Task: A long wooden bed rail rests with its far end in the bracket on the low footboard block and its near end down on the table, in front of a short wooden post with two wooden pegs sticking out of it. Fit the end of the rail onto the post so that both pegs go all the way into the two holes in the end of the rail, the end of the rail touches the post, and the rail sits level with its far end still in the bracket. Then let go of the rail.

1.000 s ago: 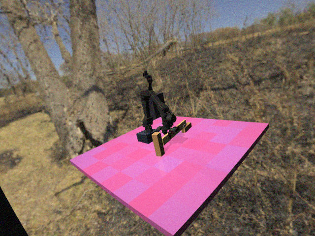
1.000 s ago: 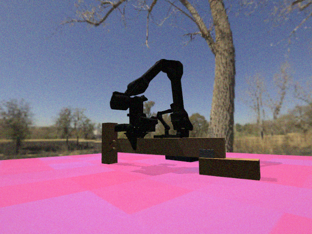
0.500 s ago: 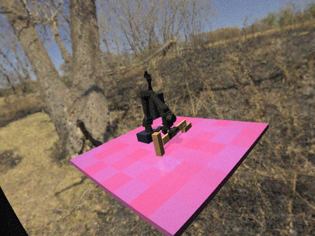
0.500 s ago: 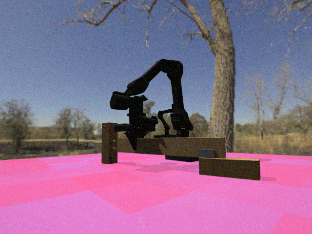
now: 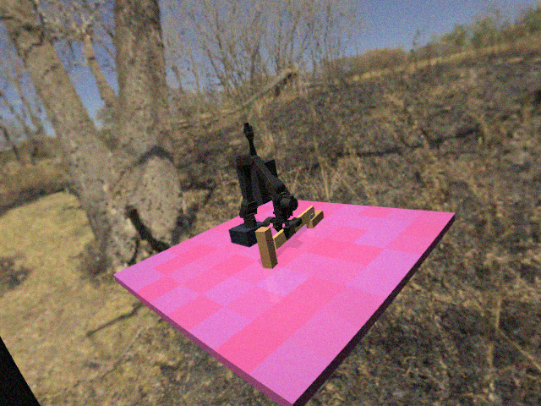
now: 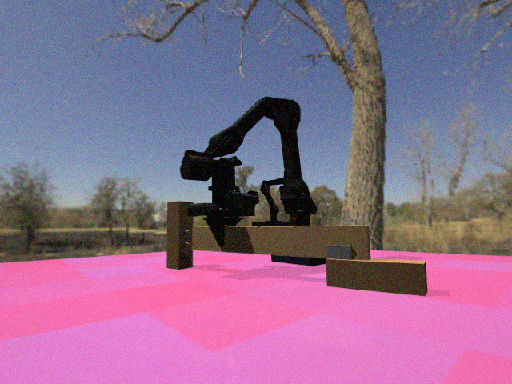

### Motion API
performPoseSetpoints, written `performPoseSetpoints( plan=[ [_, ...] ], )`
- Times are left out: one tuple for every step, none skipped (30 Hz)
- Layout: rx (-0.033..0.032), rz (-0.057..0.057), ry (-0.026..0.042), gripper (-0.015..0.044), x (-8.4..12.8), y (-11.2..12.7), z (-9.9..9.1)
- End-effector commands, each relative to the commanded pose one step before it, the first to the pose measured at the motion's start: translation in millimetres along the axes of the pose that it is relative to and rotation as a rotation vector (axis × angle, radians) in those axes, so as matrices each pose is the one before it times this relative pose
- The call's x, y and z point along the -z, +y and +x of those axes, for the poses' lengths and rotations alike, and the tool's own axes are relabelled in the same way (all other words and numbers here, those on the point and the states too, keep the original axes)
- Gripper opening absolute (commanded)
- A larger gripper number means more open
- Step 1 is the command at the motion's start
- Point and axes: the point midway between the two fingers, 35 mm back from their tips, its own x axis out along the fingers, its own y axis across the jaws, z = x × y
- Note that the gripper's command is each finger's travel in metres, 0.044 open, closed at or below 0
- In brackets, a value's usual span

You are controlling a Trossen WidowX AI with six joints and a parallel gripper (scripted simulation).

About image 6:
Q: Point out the long wooden rail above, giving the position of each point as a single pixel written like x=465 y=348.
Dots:
x=291 y=241

